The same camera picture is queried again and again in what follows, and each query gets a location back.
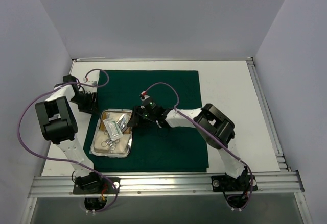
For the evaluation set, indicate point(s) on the white gauze pad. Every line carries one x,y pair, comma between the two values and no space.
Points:
120,151

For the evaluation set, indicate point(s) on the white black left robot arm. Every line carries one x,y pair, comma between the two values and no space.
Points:
59,126

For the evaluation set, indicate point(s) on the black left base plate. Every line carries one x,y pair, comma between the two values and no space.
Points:
95,184

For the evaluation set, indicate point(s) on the stainless steel instrument tray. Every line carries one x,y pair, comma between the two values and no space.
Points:
100,128

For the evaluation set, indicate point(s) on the steel scissors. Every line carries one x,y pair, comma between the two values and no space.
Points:
110,143

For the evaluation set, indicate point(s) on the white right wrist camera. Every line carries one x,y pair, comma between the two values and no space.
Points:
143,96

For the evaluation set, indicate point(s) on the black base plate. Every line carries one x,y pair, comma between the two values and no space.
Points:
95,184
225,183

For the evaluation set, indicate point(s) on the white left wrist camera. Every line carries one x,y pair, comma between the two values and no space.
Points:
89,83

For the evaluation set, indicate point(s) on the white suture packet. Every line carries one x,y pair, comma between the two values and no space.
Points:
113,129

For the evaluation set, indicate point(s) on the dark green surgical cloth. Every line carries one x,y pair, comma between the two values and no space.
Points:
163,136

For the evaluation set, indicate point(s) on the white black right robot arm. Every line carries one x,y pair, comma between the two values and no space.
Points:
215,127

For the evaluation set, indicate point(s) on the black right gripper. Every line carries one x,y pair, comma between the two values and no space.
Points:
137,115

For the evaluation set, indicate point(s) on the blue striped gauze packet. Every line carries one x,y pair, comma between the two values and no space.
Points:
122,122

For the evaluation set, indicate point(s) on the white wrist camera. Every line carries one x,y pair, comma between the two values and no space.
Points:
89,83
143,96

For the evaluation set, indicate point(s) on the aluminium front rail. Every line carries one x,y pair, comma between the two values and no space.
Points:
168,185

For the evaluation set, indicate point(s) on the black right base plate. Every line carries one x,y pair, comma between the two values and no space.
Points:
225,183

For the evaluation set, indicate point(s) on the aluminium right side rail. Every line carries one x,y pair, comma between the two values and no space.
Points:
283,165

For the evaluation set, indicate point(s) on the aluminium rail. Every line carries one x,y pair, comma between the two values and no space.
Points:
168,185
283,165

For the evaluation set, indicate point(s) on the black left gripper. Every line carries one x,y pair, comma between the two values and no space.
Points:
90,102

